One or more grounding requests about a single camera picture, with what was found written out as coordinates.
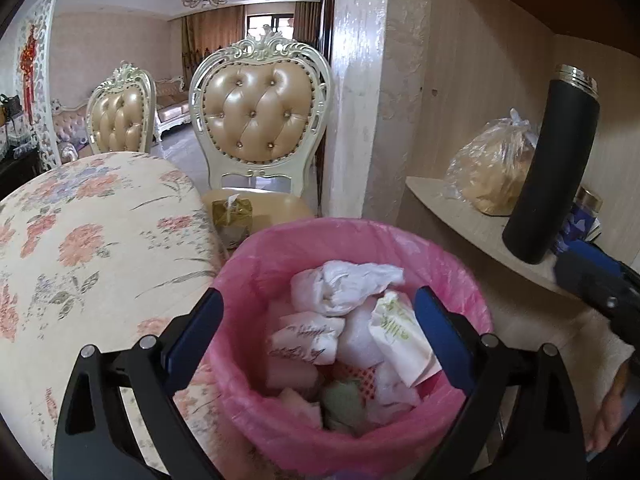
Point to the white printed tissue packet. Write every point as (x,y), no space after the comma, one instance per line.
(305,340)

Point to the black thermos bottle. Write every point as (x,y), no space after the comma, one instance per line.
(550,175)

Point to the beige tufted dining chair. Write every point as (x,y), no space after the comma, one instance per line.
(260,110)
(120,120)

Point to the red knot wall hanging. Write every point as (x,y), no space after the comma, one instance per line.
(29,60)

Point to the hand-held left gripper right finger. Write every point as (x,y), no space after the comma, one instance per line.
(445,340)

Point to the crumpled white plastic bag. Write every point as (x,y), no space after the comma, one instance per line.
(345,285)

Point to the floral fringed piano cover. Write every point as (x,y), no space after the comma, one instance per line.
(17,135)

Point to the wooden wall shelf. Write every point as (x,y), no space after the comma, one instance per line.
(465,220)

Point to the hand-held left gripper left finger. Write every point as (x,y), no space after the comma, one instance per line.
(192,340)

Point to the black piano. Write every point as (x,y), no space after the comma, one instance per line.
(20,172)

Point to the floral tablecloth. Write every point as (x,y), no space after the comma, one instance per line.
(100,260)

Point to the white lattice screen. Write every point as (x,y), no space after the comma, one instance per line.
(47,85)

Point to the red patterned wrapper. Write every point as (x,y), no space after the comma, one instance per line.
(362,377)

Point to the brown patterned curtain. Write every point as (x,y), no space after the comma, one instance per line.
(215,30)

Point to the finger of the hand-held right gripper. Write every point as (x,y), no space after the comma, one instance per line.
(580,280)
(597,255)

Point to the window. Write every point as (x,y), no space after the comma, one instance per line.
(270,27)

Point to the clear bag of bread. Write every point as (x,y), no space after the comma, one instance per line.
(495,170)

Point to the pale green wrapper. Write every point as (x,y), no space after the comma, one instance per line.
(345,402)

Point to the jar with blue label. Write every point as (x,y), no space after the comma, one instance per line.
(582,220)

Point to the pink plastic bag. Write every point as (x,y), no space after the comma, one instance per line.
(260,280)

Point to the beige carved sofa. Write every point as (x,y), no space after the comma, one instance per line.
(172,105)

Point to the black handbag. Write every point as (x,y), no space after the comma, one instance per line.
(10,105)

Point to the pale tufted sofa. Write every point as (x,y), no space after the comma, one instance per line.
(70,130)

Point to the person's right hand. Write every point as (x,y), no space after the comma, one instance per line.
(607,410)

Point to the plain brown curtain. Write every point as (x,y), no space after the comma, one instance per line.
(306,22)

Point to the white green-print paper packet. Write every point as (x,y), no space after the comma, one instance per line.
(400,345)

